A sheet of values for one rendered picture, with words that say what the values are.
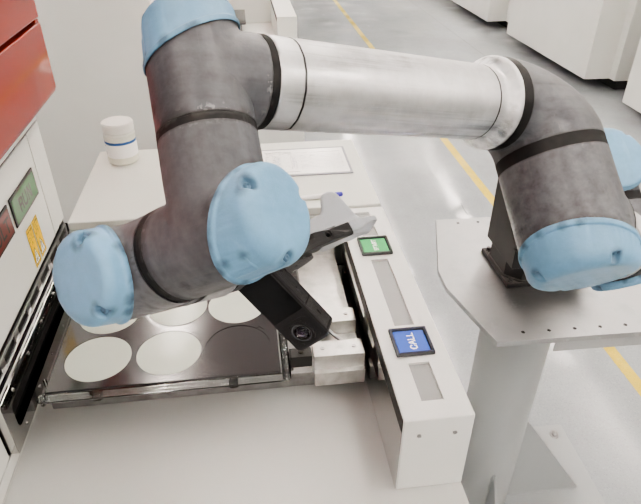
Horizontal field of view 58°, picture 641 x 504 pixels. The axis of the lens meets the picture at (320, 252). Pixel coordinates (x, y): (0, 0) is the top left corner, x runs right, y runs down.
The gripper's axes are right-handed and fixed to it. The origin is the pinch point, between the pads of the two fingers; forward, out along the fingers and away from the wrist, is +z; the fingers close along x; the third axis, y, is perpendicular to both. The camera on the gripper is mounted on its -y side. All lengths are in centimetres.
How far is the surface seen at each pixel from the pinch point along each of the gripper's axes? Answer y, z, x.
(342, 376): -14.1, 15.8, 17.8
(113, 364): 3.8, -4.2, 41.0
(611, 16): 125, 462, -60
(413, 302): -9.1, 23.8, 4.6
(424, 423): -23.6, 5.2, 2.7
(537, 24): 180, 535, -11
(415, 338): -14.0, 16.3, 3.6
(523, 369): -32, 71, 11
